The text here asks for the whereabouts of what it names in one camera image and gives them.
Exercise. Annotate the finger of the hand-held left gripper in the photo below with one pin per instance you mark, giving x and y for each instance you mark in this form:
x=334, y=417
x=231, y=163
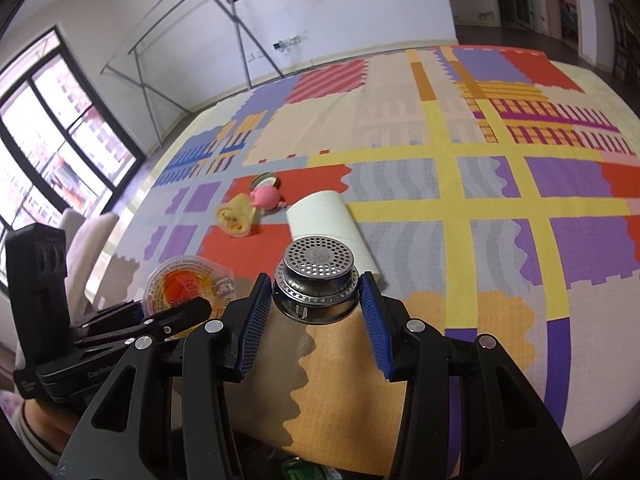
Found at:
x=115, y=315
x=185, y=312

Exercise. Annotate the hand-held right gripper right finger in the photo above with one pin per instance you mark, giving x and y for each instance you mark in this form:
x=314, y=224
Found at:
x=377, y=325

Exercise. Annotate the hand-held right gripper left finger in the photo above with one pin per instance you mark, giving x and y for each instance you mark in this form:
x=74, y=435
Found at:
x=255, y=325

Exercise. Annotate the orange jelly cup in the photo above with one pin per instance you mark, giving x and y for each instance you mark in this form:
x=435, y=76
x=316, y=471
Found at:
x=185, y=280

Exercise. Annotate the metal sink strainer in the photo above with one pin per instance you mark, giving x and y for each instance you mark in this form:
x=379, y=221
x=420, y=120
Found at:
x=317, y=270

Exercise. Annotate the crushed green drink can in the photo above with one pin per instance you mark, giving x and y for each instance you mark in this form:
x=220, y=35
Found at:
x=300, y=470

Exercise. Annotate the person's left hand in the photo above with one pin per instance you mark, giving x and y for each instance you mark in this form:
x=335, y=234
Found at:
x=45, y=425

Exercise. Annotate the white covered chair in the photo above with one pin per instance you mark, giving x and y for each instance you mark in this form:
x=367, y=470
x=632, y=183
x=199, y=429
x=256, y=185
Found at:
x=95, y=245

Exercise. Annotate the colourful patchwork tablecloth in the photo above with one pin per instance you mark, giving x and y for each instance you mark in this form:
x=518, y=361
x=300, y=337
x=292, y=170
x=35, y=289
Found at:
x=450, y=260

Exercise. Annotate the yellow jelly cup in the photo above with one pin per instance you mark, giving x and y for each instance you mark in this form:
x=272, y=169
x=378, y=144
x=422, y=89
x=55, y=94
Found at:
x=235, y=217

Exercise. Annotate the white paper tube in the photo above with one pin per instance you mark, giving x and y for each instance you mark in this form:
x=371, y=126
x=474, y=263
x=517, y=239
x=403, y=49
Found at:
x=325, y=215

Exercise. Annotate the pink toy pig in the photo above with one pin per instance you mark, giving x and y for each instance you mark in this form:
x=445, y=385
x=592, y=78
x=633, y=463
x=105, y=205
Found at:
x=266, y=196

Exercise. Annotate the small round lid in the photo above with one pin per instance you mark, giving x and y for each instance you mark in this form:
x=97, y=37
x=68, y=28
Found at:
x=265, y=180

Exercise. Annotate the black framed window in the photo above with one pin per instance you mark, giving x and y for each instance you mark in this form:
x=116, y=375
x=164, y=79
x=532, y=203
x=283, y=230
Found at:
x=50, y=110

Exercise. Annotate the grey metal clothes rack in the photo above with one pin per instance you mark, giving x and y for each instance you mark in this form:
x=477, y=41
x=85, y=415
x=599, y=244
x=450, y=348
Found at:
x=235, y=19

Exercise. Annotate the dark wooden dining chair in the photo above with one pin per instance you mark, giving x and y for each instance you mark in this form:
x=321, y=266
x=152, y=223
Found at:
x=625, y=45

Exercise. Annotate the wall sockets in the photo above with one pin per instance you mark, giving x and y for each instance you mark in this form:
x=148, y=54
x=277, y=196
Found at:
x=287, y=42

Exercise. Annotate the wooden door frame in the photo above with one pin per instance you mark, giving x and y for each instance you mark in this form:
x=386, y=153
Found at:
x=550, y=0

